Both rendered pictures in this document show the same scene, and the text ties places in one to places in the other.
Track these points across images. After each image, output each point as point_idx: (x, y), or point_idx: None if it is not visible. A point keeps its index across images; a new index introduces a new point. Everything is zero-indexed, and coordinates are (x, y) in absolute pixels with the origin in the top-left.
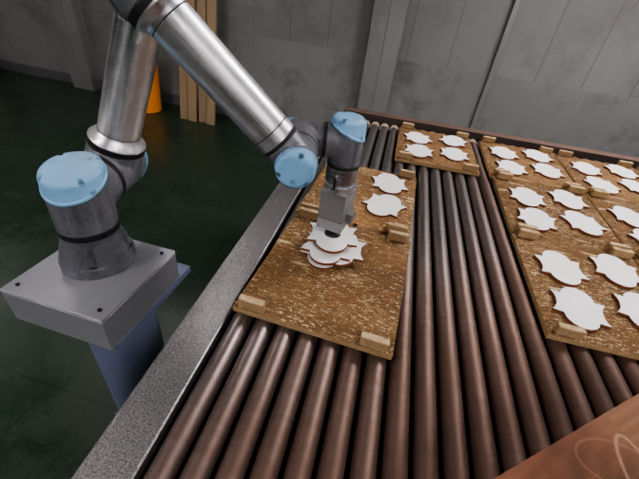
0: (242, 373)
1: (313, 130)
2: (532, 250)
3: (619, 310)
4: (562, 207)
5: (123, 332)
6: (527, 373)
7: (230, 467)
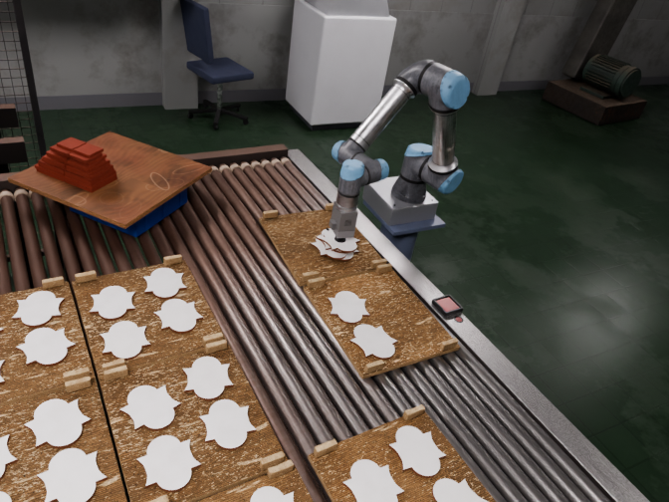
0: (308, 196)
1: (361, 161)
2: (203, 327)
3: (133, 293)
4: (175, 436)
5: (366, 198)
6: (192, 241)
7: (283, 180)
